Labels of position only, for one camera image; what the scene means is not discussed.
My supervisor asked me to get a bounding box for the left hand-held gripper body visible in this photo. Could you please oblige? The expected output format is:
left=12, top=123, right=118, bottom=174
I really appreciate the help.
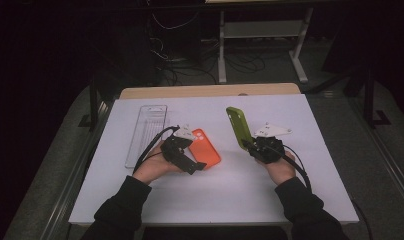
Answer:
left=160, top=124, right=198, bottom=176

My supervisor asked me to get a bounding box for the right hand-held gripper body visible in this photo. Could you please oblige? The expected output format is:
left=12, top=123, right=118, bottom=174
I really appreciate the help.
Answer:
left=249, top=122, right=293, bottom=164

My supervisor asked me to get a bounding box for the orange phone case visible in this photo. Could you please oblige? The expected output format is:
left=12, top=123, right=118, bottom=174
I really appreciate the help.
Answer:
left=188, top=128, right=222, bottom=170

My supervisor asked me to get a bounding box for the green phone case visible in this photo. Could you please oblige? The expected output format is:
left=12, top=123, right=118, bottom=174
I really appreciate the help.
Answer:
left=225, top=106, right=254, bottom=151

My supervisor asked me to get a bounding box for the clear plastic tray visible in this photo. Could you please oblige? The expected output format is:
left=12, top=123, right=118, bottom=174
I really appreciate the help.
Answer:
left=124, top=104, right=171, bottom=169

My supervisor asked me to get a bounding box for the person's left hand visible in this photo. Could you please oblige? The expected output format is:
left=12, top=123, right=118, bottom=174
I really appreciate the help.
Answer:
left=132, top=149, right=184, bottom=185

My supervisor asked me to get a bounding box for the person's right hand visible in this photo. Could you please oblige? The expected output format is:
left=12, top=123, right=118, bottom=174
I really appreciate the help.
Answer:
left=256, top=151, right=297, bottom=186

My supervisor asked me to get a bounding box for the light wooden table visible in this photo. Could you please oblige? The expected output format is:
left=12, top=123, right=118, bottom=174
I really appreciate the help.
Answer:
left=119, top=83, right=302, bottom=100

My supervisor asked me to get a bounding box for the black metal stand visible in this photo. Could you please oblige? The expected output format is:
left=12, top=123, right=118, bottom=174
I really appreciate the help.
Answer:
left=363, top=63, right=393, bottom=129
left=78, top=74, right=106, bottom=131

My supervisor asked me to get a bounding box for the left hand-held gripper black cable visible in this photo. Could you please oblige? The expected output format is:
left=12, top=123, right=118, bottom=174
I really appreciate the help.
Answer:
left=133, top=125, right=181, bottom=174

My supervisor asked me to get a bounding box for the tangle of black floor cables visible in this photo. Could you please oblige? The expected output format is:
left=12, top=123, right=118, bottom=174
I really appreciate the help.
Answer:
left=156, top=46, right=268, bottom=86

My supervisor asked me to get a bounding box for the grey metal rail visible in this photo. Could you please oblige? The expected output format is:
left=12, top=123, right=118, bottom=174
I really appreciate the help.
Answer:
left=349, top=98, right=404, bottom=204
left=39, top=99, right=112, bottom=240

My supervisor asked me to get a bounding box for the white metal desk frame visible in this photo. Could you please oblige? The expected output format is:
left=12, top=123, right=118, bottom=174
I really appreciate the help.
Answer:
left=217, top=7, right=314, bottom=84

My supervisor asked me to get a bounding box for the hanging white cable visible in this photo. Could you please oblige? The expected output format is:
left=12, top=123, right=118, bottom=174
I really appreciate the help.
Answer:
left=151, top=11, right=201, bottom=32

